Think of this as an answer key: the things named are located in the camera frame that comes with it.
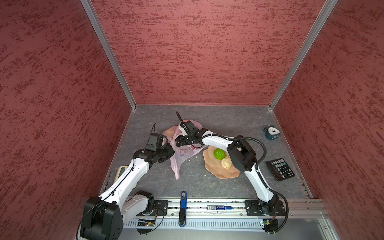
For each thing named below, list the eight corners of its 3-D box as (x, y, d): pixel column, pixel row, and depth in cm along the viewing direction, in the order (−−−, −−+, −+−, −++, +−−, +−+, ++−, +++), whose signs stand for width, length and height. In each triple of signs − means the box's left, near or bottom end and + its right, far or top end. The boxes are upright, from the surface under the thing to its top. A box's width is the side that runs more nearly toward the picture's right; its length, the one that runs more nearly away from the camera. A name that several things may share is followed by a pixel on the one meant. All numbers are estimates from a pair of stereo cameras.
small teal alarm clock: (266, 141, 103) (269, 136, 99) (262, 129, 109) (265, 125, 105) (278, 141, 103) (282, 136, 99) (274, 129, 110) (277, 125, 105)
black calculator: (277, 181, 85) (280, 180, 83) (266, 163, 92) (268, 161, 90) (292, 176, 87) (295, 175, 85) (280, 159, 94) (282, 157, 92)
